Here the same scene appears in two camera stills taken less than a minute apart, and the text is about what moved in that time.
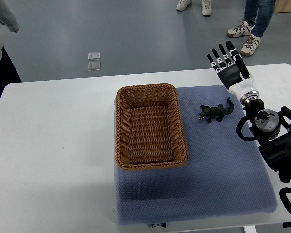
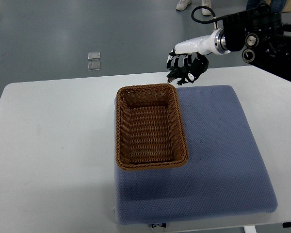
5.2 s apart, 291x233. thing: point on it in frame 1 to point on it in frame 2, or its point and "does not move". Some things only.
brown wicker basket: [150, 132] does not move
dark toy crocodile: [209, 113] to [188, 73]
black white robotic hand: [234, 73] to [212, 43]
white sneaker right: [206, 7] does not move
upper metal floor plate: [94, 56] does not move
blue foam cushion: [225, 176] does not move
